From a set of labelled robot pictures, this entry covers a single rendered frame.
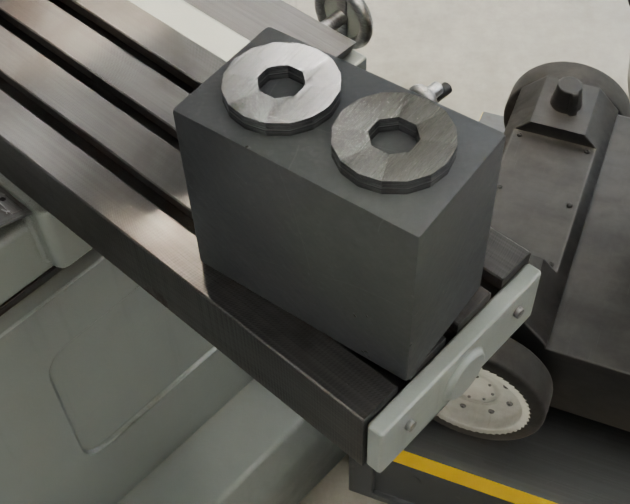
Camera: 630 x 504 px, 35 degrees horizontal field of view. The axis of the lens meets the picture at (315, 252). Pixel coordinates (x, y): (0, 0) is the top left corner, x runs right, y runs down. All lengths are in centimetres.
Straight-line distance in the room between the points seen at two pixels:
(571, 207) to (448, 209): 74
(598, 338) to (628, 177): 29
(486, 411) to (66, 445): 57
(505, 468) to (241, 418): 47
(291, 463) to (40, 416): 50
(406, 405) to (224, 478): 82
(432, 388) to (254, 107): 28
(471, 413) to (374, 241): 72
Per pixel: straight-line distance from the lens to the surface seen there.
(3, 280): 114
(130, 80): 108
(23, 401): 128
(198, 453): 164
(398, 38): 258
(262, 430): 165
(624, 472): 143
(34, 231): 113
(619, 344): 133
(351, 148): 70
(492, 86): 247
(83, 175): 99
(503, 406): 136
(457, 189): 70
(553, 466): 142
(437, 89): 166
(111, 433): 149
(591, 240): 142
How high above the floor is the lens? 164
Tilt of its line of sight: 52 degrees down
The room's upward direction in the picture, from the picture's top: 2 degrees counter-clockwise
